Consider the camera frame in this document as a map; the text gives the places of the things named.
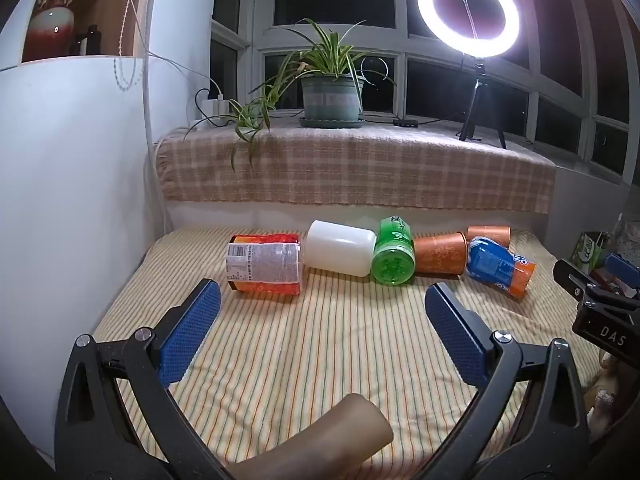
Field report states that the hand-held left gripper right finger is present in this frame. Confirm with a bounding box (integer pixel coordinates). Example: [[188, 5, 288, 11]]
[[415, 281, 592, 480]]

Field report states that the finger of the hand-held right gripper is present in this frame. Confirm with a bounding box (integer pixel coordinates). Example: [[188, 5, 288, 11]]
[[553, 258, 603, 302], [602, 253, 640, 291]]

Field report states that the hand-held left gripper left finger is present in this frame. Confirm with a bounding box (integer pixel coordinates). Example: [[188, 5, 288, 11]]
[[54, 278, 236, 480]]

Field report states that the orange patterned paper cup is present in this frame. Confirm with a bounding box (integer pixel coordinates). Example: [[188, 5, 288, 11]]
[[413, 231, 469, 275], [467, 225, 512, 249]]

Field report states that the orange labelled noodle cup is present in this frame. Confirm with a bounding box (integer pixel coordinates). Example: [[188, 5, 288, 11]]
[[226, 232, 304, 297]]

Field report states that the green box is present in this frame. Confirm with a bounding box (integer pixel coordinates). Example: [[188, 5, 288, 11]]
[[574, 231, 609, 269]]

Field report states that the green plastic bottle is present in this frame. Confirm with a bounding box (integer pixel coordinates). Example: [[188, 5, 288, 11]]
[[370, 215, 417, 286]]

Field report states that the striped bed sheet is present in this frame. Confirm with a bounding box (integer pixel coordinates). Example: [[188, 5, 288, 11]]
[[91, 224, 607, 480]]

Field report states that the white plastic jar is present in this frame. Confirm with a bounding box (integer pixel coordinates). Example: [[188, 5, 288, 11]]
[[305, 220, 377, 277]]

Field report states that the beige cylinder tube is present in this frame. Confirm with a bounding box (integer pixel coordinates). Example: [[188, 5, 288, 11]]
[[224, 393, 394, 480]]

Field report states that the checkered cloth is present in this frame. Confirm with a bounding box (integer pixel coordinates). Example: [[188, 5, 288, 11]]
[[154, 124, 557, 214]]

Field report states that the white cabinet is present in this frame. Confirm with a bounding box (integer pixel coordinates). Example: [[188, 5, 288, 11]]
[[0, 0, 221, 461]]

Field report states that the black tripod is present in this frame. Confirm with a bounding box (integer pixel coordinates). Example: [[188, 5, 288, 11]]
[[457, 58, 509, 150]]

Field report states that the plant pot saucer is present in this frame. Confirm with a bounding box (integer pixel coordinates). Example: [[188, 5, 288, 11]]
[[298, 115, 367, 130]]

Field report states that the grey-green plant pot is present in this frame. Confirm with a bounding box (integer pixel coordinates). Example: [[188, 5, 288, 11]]
[[300, 72, 365, 121]]

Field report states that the spider plant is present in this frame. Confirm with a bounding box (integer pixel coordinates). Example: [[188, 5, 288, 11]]
[[182, 17, 397, 172]]

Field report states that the red and white vase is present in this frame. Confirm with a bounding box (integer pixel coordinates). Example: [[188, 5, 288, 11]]
[[22, 0, 87, 63]]

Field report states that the white cable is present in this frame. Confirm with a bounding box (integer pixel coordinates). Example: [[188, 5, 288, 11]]
[[112, 0, 216, 241]]

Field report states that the white bead chain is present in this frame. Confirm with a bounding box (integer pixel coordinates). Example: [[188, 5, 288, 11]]
[[113, 54, 142, 93]]

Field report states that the ring light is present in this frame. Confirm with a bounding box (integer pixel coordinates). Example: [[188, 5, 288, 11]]
[[417, 0, 521, 59]]

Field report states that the window frame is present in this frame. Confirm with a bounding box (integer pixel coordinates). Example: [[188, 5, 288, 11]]
[[210, 0, 640, 186]]

